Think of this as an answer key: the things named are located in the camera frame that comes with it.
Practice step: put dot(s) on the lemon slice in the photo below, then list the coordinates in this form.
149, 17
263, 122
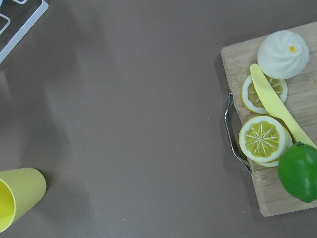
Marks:
251, 99
263, 140

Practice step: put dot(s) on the yellow plastic knife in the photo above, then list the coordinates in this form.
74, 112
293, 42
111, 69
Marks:
274, 105

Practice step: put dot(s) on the white steamed bun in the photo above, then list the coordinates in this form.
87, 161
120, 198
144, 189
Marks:
283, 54

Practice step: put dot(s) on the green lime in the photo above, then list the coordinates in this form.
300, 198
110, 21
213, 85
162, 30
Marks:
297, 171

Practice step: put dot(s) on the yellow plastic cup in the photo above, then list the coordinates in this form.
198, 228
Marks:
20, 190

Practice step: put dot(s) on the white cup rack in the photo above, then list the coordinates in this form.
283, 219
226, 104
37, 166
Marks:
17, 17

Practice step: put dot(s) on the metal board handle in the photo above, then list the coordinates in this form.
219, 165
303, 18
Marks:
230, 134

